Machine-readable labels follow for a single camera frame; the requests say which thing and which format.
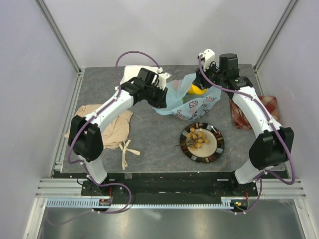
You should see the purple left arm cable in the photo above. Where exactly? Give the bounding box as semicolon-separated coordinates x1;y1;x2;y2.
67;50;162;165

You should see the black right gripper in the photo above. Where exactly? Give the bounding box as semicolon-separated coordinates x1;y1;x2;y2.
193;60;225;91

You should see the white slotted cable duct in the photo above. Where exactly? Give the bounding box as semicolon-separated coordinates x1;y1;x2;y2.
46;198;234;209

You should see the yellow fake lemon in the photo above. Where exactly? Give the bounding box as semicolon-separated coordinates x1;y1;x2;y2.
187;81;207;95

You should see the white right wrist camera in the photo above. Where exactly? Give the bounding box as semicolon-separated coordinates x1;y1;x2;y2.
198;49;215;71

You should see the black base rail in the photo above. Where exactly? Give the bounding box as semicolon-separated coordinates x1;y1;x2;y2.
81;170;262;200

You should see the aluminium frame rail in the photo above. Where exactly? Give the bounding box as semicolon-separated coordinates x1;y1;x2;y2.
35;178;306;199

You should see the white folded cloth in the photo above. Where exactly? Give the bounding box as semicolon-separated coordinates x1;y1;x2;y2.
120;65;163;84

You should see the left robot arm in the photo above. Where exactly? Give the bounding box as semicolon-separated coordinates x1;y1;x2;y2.
68;65;171;196

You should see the red plaid cloth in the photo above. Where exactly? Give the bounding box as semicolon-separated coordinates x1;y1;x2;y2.
230;96;280;130

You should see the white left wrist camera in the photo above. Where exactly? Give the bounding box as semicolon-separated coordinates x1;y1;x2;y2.
157;68;171;90

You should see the light blue plastic bag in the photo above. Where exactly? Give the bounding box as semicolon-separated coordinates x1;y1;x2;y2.
155;73;221;120

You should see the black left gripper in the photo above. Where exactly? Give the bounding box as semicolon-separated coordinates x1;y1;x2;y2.
145;83;168;110

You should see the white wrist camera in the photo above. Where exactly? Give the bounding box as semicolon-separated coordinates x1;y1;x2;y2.
198;49;215;71
157;68;171;90

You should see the dark rimmed beige plate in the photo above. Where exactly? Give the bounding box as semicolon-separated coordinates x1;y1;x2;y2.
177;122;224;164

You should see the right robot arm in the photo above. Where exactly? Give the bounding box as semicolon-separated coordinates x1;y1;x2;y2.
192;49;296;196

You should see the yellow fake berry bunch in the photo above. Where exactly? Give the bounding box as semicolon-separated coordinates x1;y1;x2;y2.
176;127;210;151

